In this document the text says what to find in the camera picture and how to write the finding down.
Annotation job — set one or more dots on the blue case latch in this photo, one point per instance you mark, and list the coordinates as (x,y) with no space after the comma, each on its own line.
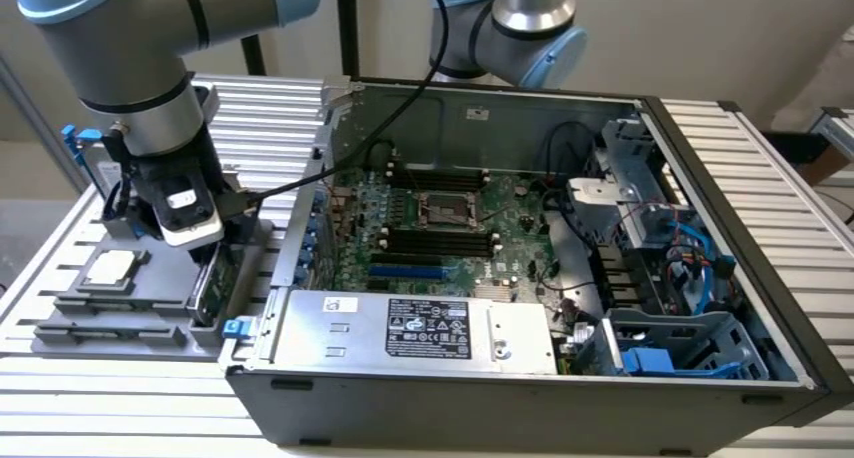
(238,328)

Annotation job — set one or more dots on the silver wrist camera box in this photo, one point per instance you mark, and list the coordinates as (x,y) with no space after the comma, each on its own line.
(190,213)

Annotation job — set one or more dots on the green graphics card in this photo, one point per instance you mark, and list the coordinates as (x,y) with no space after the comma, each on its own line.
(216,283)

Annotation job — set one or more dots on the silver CPU chip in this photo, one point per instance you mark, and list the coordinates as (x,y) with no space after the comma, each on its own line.
(115,269)

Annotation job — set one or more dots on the grey disk bay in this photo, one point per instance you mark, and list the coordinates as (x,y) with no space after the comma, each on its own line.
(674,338)

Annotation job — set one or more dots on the black stand pole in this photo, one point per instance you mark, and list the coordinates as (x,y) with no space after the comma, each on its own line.
(254,55)
(347,23)

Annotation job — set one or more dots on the hard disk with blue latch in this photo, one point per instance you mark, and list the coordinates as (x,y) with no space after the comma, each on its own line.
(100,170)

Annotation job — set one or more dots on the black expansion slot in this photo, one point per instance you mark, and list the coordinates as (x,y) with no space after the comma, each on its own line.
(403,259)

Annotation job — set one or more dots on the silver power supply unit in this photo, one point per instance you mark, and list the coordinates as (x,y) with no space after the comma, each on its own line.
(400,328)

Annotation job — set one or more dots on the silver chipset heat sink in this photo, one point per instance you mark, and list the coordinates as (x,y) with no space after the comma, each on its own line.
(496,291)

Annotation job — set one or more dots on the green motherboard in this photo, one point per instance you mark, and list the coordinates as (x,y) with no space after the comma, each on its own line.
(514,258)

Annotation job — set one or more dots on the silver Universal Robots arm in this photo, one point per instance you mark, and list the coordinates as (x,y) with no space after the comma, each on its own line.
(114,53)

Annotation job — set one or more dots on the CPU socket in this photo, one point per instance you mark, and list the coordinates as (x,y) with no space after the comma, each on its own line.
(450,210)

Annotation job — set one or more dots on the black open PC case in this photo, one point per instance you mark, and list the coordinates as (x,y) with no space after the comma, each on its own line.
(507,408)

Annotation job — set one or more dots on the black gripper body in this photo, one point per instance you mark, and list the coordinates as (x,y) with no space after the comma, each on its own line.
(143,178)

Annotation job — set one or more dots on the black RAM slot bank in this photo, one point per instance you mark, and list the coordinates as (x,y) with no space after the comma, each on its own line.
(440,243)
(436,178)

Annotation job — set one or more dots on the blue expansion slot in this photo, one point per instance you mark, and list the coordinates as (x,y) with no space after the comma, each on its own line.
(407,272)

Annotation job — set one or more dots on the grey parts rack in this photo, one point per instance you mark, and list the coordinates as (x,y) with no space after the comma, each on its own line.
(134,328)

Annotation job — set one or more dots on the metal drive cage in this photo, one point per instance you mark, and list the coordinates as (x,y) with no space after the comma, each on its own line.
(634,178)

